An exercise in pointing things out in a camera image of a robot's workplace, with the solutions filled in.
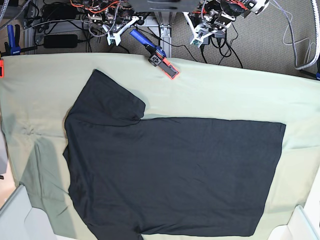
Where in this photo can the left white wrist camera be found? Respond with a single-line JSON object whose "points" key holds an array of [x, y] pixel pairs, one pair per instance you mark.
{"points": [[198, 41]]}

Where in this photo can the dark navy T-shirt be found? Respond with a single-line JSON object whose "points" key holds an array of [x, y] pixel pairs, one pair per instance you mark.
{"points": [[131, 176]]}

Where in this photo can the black camera mount top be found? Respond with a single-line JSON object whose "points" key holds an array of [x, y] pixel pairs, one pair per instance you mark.
{"points": [[163, 5]]}

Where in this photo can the aluminium frame post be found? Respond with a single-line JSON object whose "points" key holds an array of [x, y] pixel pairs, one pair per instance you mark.
{"points": [[165, 22]]}

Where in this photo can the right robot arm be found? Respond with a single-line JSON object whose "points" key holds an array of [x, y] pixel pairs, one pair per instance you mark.
{"points": [[108, 18]]}

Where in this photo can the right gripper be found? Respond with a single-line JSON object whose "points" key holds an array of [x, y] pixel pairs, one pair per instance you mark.
{"points": [[104, 30]]}

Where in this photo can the white bin lower left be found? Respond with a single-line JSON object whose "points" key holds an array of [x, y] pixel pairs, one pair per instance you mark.
{"points": [[20, 221]]}

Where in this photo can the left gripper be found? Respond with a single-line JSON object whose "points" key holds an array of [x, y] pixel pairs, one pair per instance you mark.
{"points": [[202, 30]]}

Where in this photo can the light green table cloth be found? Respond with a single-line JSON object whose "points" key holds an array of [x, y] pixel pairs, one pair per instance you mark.
{"points": [[38, 90]]}

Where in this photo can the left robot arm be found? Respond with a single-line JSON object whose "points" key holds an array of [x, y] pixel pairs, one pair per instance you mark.
{"points": [[214, 17]]}

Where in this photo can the black power brick left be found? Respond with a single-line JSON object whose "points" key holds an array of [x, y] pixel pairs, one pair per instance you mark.
{"points": [[60, 41]]}

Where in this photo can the white bin lower right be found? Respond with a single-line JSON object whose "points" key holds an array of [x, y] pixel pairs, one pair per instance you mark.
{"points": [[304, 224]]}

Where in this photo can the blue clamp at left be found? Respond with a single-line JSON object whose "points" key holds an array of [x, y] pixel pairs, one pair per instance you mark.
{"points": [[12, 47]]}

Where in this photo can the white bin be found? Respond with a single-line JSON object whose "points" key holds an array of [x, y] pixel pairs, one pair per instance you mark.
{"points": [[304, 224], [20, 221]]}

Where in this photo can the blue orange bar clamp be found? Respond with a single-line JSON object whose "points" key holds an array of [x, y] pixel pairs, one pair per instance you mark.
{"points": [[157, 56]]}

